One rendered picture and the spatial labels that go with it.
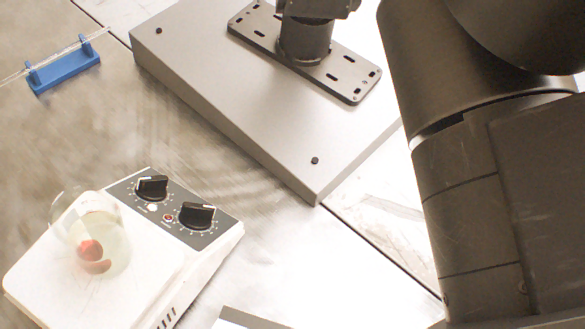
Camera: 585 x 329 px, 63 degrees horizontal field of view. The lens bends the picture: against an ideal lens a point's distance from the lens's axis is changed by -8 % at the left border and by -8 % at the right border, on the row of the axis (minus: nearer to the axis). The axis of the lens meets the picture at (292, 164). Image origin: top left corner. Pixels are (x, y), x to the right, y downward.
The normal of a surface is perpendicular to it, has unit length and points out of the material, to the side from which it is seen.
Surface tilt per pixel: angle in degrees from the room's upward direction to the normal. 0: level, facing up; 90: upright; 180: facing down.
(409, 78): 76
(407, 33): 71
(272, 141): 5
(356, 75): 5
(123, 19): 0
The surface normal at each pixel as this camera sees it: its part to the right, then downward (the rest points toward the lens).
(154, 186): 0.58, 0.55
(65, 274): 0.07, -0.57
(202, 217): 0.22, 0.53
